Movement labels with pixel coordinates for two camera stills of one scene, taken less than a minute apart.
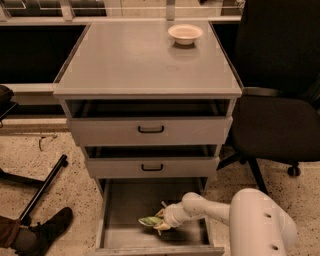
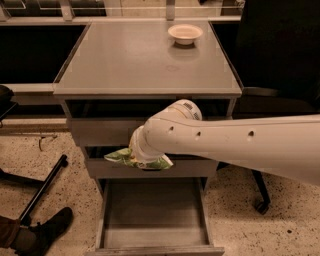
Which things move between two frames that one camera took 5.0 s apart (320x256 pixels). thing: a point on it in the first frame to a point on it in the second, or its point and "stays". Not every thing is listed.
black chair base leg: [45, 185] stays
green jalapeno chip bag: [151, 221] to [125, 155]
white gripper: [171, 215] to [137, 147]
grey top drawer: [149, 122] stays
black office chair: [276, 121] stays
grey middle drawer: [155, 161] stays
